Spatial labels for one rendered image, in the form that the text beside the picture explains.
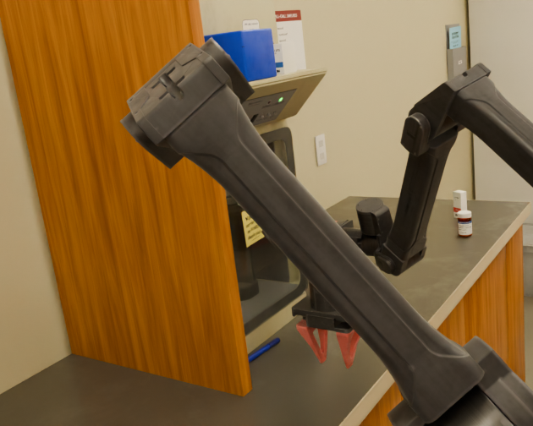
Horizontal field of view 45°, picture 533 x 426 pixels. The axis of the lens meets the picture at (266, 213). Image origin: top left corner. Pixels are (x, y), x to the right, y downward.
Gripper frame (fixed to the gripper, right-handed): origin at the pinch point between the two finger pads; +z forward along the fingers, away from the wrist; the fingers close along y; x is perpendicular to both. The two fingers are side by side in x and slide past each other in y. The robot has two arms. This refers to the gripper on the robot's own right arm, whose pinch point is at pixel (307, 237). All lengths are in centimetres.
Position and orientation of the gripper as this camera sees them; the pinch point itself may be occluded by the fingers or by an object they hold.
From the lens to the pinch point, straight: 145.6
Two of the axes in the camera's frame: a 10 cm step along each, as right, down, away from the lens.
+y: -5.4, 2.8, -7.9
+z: -8.3, -0.6, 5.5
